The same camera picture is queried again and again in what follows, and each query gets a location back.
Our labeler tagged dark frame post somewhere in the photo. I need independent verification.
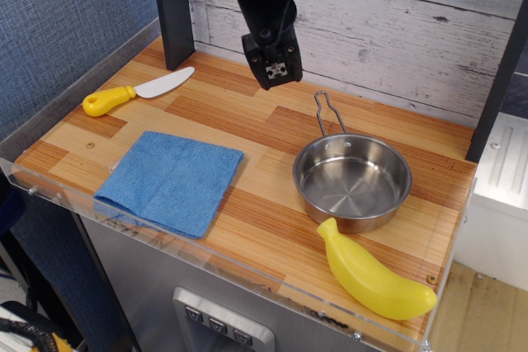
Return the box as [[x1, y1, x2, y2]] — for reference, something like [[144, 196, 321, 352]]
[[465, 0, 528, 162], [156, 0, 195, 71]]

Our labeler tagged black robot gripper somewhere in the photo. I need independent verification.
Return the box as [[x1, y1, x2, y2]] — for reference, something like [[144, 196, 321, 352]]
[[237, 0, 303, 90]]

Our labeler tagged dark right frame post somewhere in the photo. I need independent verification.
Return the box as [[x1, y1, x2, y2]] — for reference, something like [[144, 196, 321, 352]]
[[465, 0, 528, 162]]

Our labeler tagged small steel pan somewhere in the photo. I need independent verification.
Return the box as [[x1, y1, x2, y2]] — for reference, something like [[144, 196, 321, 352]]
[[292, 91, 413, 233]]

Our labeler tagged dark left frame post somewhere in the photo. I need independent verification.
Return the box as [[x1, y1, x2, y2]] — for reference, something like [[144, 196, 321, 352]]
[[156, 0, 195, 71]]

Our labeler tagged yellow handled toy knife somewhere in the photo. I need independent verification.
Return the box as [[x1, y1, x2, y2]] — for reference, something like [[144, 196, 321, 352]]
[[82, 67, 195, 117]]

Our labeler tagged yellow toy banana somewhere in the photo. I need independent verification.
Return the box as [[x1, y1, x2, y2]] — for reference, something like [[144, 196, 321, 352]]
[[317, 218, 437, 321]]

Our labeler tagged blue folded towel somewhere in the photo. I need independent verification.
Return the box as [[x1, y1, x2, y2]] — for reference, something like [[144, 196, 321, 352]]
[[94, 131, 244, 239]]

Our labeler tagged white cabinet at right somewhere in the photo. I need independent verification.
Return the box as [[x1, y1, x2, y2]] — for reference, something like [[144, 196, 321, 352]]
[[454, 113, 527, 290]]

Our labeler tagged clear acrylic edge guard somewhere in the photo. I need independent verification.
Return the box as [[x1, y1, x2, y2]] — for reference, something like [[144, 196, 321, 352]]
[[1, 160, 430, 351]]

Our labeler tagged silver button control panel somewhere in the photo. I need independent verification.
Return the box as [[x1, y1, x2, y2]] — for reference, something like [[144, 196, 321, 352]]
[[172, 287, 276, 351]]

